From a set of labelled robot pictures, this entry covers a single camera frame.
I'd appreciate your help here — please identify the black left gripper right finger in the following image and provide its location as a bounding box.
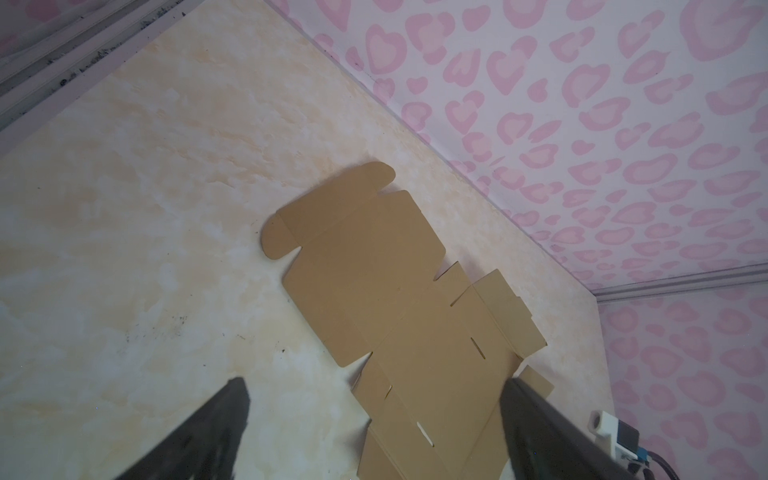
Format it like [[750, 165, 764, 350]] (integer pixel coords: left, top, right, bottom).
[[499, 378, 632, 480]]

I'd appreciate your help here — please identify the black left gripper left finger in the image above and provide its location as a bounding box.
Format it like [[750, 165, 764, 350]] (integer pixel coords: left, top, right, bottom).
[[118, 377, 250, 479]]

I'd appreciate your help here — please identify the brown cardboard box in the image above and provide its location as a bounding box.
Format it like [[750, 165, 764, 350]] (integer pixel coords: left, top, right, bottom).
[[261, 161, 546, 479]]

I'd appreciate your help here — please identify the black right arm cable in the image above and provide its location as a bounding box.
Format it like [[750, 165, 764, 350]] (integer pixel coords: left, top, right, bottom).
[[641, 451, 682, 480]]

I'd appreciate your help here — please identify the back right aluminium post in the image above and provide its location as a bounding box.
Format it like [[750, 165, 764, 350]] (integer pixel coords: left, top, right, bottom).
[[592, 263, 767, 304]]

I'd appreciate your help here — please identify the aluminium post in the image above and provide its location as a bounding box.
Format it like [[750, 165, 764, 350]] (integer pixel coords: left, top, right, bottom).
[[1, 0, 200, 130], [592, 263, 767, 304]]

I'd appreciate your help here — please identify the back left aluminium post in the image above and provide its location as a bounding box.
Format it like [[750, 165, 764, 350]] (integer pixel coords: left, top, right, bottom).
[[1, 0, 200, 130]]

